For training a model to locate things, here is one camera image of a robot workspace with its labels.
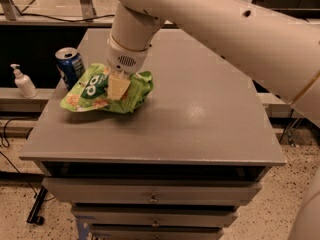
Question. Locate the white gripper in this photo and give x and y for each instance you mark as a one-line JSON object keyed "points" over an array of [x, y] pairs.
{"points": [[124, 59]]}

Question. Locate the green rice chip bag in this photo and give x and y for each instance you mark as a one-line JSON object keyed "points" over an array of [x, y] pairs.
{"points": [[90, 92]]}

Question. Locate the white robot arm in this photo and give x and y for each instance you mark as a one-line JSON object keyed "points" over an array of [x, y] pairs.
{"points": [[279, 52]]}

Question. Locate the blue pepsi can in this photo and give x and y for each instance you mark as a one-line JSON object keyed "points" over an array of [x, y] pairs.
{"points": [[70, 65]]}

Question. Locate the white pump bottle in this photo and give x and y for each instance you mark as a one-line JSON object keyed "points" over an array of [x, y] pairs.
{"points": [[23, 82]]}

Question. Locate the grey drawer cabinet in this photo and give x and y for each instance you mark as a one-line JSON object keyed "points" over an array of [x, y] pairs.
{"points": [[177, 168]]}

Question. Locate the metal window frame rail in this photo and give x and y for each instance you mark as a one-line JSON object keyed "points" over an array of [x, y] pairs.
{"points": [[58, 12]]}

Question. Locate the black metal floor bracket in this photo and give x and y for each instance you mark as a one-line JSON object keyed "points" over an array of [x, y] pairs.
{"points": [[34, 217]]}

